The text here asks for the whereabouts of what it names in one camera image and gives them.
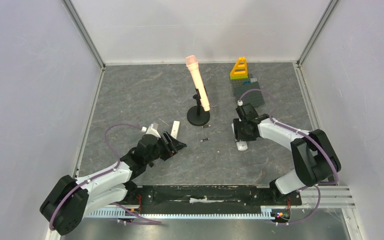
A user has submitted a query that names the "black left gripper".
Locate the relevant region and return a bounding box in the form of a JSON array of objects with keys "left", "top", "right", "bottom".
[{"left": 145, "top": 130, "right": 187, "bottom": 164}]

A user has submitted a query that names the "white remote control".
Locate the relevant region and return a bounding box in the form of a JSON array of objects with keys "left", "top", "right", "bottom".
[{"left": 231, "top": 123, "right": 248, "bottom": 151}]

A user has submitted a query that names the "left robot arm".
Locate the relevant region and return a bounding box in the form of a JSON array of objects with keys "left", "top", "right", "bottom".
[{"left": 39, "top": 131, "right": 187, "bottom": 236}]

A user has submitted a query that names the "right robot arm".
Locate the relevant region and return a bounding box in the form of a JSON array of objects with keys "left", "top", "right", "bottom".
[{"left": 232, "top": 102, "right": 342, "bottom": 204}]

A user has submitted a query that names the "white boxed remote with display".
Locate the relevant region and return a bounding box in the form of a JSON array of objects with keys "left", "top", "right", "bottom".
[{"left": 170, "top": 120, "right": 180, "bottom": 139}]

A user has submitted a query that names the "grey lego baseplate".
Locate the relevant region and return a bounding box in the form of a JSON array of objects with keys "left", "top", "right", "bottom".
[{"left": 230, "top": 74, "right": 265, "bottom": 108}]

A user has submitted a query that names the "black microphone stand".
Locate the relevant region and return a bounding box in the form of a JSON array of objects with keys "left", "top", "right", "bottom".
[{"left": 186, "top": 89, "right": 211, "bottom": 127}]

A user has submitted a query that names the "lime green lego brick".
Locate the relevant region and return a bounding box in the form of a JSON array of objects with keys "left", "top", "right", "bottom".
[{"left": 229, "top": 74, "right": 249, "bottom": 81}]

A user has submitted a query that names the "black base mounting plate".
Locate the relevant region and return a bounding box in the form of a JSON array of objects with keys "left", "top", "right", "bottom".
[{"left": 121, "top": 185, "right": 302, "bottom": 215}]

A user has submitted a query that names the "pink microphone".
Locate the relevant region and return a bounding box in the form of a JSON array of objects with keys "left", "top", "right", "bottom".
[{"left": 185, "top": 55, "right": 211, "bottom": 112}]

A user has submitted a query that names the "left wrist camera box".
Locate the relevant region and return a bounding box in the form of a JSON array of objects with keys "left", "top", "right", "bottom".
[{"left": 141, "top": 122, "right": 161, "bottom": 138}]

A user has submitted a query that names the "yellow lego frame piece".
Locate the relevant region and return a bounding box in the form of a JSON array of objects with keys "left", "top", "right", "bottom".
[{"left": 229, "top": 57, "right": 248, "bottom": 76}]

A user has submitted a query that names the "white cable duct strip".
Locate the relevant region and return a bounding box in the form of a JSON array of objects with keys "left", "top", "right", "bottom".
[{"left": 85, "top": 207, "right": 275, "bottom": 220}]

